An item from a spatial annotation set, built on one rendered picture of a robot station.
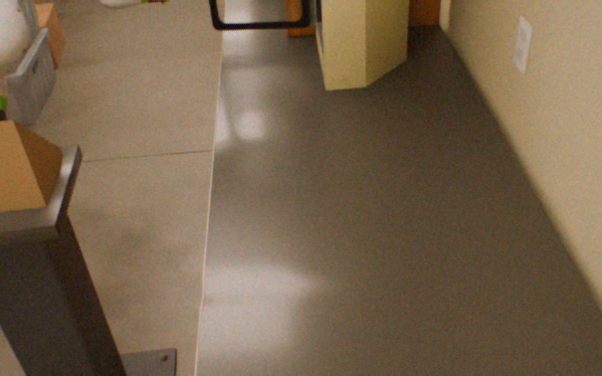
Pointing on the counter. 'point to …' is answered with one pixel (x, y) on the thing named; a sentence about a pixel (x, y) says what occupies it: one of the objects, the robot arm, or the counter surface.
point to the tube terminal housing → (361, 41)
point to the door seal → (261, 25)
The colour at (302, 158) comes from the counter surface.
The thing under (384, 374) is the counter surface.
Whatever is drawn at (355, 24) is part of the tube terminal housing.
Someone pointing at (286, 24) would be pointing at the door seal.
